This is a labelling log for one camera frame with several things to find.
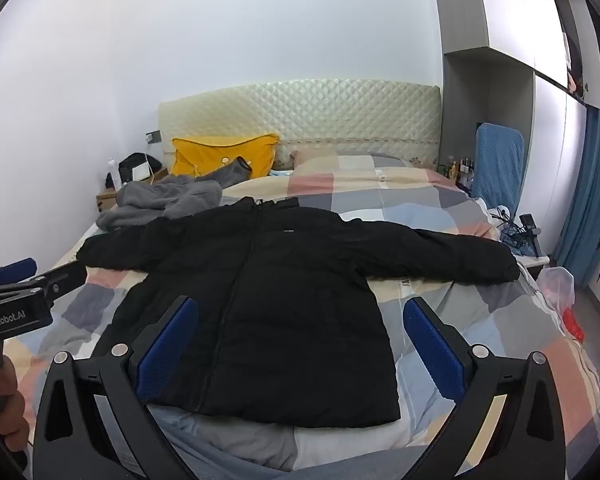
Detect plaid pastel duvet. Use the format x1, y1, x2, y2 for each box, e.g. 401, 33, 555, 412
10, 152, 600, 480

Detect clear plastic bag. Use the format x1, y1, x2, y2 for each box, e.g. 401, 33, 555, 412
537, 266, 576, 311

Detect black phone stand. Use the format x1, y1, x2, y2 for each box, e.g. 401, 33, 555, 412
519, 213, 546, 258

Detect yellow pillow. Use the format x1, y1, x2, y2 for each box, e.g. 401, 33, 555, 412
171, 133, 281, 181

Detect row of small bottles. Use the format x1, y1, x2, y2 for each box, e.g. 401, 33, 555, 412
445, 157, 477, 183

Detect pink pillow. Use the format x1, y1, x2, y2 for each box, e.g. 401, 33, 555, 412
290, 147, 376, 171

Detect black puffer jacket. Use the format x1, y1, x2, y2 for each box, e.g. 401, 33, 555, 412
76, 196, 522, 430

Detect person's left hand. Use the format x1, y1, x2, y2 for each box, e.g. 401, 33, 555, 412
0, 355, 31, 453

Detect grey and white wardrobe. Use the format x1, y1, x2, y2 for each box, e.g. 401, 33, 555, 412
430, 0, 600, 271

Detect red packet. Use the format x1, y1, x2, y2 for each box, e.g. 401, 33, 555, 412
562, 307, 586, 341

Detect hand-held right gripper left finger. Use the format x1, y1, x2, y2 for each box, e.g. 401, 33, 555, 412
32, 296, 201, 480

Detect blue curtain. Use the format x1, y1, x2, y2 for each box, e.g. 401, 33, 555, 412
552, 105, 600, 291

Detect wooden nightstand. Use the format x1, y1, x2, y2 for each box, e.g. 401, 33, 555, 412
96, 187, 126, 211

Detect grey fleece garment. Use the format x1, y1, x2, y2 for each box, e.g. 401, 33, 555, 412
96, 156, 253, 233

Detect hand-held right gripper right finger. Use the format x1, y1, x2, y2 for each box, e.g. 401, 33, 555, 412
402, 296, 567, 480

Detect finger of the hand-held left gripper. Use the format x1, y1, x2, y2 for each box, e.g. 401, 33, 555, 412
0, 258, 37, 291
27, 261, 88, 308

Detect white side table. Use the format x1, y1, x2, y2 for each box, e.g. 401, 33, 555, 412
512, 252, 551, 273

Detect tangled cables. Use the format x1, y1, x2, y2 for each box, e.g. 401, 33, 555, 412
490, 207, 531, 253

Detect black bag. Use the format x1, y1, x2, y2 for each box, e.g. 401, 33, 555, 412
118, 152, 163, 183

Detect cream quilted headboard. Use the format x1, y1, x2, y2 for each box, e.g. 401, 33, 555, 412
157, 78, 442, 171

